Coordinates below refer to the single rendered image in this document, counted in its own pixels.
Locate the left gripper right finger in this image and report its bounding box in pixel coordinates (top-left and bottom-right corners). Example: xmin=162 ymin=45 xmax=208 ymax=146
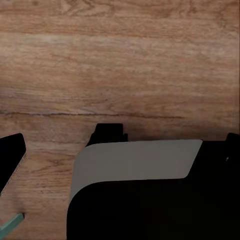
xmin=224 ymin=133 xmax=240 ymax=173

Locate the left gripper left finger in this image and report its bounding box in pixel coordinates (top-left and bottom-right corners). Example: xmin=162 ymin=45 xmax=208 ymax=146
xmin=0 ymin=133 xmax=26 ymax=193

